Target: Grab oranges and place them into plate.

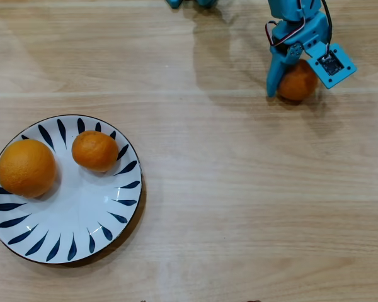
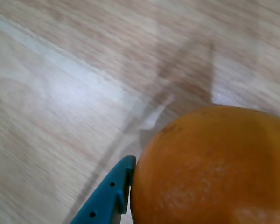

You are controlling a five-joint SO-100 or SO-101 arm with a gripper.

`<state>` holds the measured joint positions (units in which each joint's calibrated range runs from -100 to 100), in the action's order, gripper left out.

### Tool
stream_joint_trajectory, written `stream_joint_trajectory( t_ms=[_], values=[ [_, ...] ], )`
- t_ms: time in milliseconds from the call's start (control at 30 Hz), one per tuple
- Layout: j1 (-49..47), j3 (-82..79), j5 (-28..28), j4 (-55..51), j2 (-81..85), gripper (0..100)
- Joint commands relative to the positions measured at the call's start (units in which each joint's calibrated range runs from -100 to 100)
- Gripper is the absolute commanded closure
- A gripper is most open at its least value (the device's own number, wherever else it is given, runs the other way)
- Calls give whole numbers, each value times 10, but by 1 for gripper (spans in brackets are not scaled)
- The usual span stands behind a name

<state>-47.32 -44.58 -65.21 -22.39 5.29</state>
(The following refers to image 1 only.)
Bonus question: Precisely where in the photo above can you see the white plate blue petal pattern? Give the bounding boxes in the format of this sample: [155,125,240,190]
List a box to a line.
[0,114,144,265]

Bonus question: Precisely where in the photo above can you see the blue wrist camera module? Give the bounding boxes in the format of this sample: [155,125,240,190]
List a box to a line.
[304,42,358,91]

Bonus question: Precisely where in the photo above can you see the red white black servo wire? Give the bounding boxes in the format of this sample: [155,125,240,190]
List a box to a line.
[264,0,305,48]

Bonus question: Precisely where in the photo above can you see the black camera cable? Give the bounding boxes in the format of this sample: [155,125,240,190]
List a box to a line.
[320,0,333,60]

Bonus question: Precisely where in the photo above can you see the small orange with dark spots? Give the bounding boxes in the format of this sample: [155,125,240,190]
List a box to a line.
[71,130,120,173]

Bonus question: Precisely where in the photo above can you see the large orange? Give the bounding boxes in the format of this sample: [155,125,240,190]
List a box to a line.
[0,138,57,199]

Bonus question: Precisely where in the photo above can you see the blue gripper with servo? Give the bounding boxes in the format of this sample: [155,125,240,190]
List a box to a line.
[266,12,330,97]

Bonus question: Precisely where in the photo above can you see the medium orange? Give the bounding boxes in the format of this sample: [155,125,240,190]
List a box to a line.
[277,59,319,102]

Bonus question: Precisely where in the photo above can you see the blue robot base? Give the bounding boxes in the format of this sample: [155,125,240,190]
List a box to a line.
[165,0,219,9]

